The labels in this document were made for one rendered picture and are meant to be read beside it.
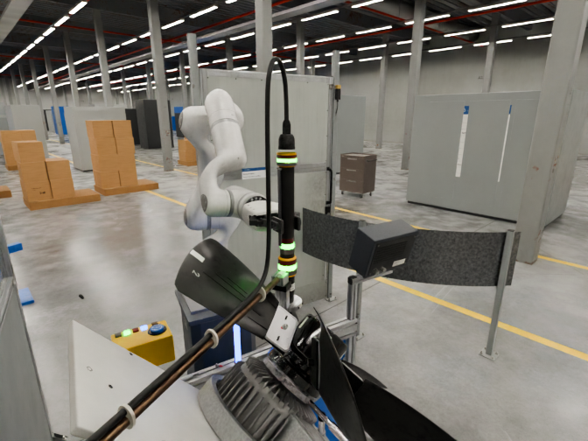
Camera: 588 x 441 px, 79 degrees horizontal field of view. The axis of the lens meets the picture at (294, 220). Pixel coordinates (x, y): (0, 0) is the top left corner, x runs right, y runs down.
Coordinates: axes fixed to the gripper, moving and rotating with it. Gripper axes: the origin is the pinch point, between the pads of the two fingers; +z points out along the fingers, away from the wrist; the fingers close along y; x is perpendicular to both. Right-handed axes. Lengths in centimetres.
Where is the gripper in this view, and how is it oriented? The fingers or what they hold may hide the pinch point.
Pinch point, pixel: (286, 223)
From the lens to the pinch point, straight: 81.1
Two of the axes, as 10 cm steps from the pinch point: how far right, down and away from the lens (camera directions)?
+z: 5.3, 2.3, -8.2
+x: -0.1, -9.6, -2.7
